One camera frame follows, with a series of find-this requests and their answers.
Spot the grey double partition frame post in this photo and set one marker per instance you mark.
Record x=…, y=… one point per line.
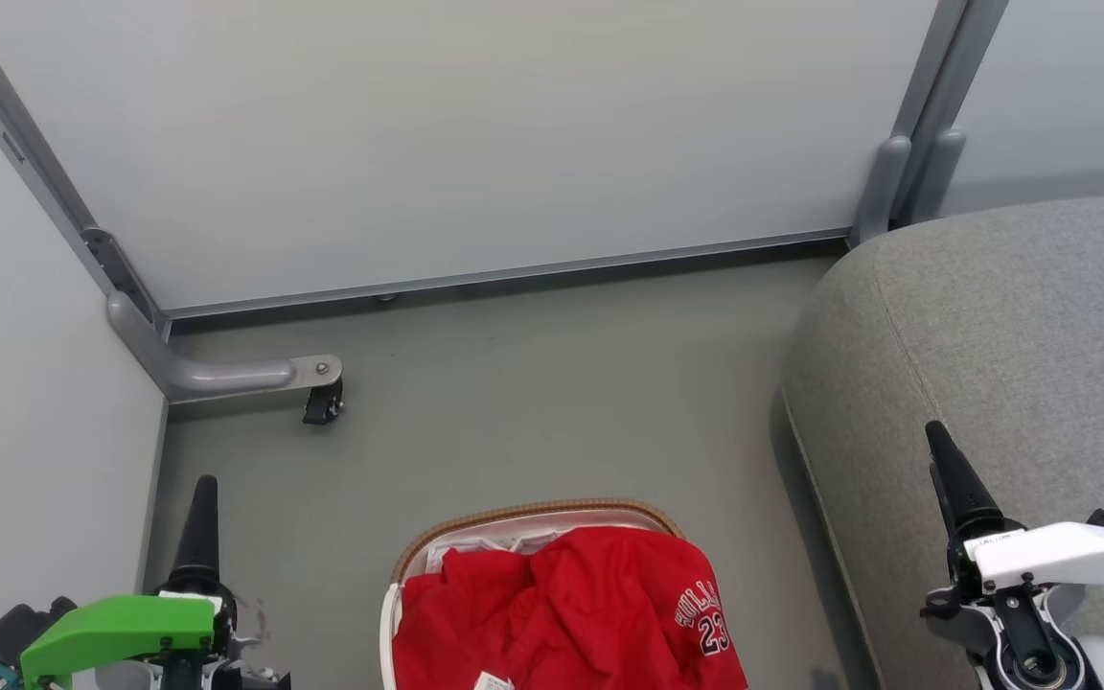
x=926, y=125

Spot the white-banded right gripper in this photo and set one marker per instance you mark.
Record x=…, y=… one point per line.
x=1060, y=556

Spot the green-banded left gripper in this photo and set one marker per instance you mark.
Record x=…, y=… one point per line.
x=121, y=628

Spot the grey fabric sofa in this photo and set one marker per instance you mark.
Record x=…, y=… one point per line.
x=993, y=316

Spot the white basket with brown rim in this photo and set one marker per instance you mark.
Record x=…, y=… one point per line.
x=533, y=513

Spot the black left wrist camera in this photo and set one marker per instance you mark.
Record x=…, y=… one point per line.
x=20, y=628

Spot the white cloth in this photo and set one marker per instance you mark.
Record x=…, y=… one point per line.
x=475, y=551

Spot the grey partition base rail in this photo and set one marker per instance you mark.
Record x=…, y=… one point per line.
x=514, y=273

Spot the red basketball jersey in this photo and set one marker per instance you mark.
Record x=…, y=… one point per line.
x=571, y=613

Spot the grey metal partition foot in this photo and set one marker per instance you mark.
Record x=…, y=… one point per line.
x=207, y=376

